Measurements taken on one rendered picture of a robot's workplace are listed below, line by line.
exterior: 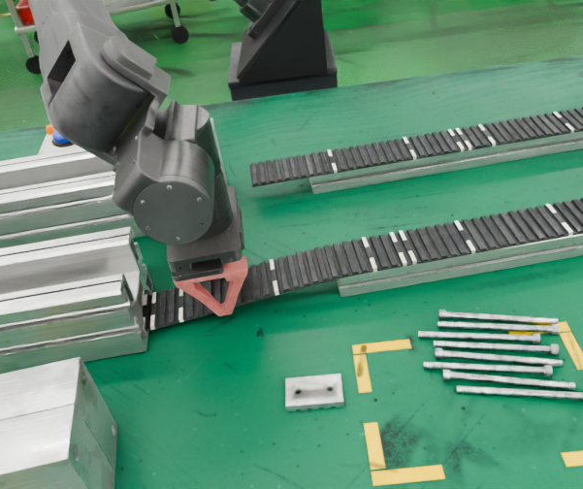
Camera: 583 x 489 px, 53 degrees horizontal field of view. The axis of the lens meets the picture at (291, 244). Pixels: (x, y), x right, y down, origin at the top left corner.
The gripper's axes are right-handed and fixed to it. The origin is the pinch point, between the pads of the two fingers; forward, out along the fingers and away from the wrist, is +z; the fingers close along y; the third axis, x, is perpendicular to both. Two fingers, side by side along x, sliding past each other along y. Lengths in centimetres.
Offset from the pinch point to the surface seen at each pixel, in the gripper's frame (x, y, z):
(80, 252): -12.9, -2.4, -6.2
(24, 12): -108, -298, 47
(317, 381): 7.8, 12.5, 1.2
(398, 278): 17.9, 2.0, 0.9
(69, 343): -14.7, 4.8, -1.2
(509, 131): 37.9, -18.3, -1.2
